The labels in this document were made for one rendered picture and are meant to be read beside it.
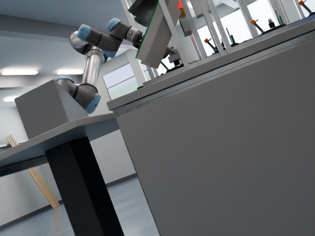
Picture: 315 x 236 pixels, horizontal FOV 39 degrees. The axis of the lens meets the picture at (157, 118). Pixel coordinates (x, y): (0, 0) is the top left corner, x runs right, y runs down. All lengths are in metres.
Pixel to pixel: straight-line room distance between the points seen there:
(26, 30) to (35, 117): 6.61
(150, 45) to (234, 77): 0.44
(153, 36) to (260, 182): 0.71
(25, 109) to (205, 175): 1.05
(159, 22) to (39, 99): 0.72
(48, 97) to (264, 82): 1.05
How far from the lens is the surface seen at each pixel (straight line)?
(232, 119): 1.49
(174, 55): 2.25
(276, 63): 1.52
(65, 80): 2.36
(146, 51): 1.79
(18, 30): 8.55
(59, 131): 1.71
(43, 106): 2.15
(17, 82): 12.49
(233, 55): 1.50
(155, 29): 1.79
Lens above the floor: 0.66
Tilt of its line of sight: 3 degrees up
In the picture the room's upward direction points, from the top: 21 degrees counter-clockwise
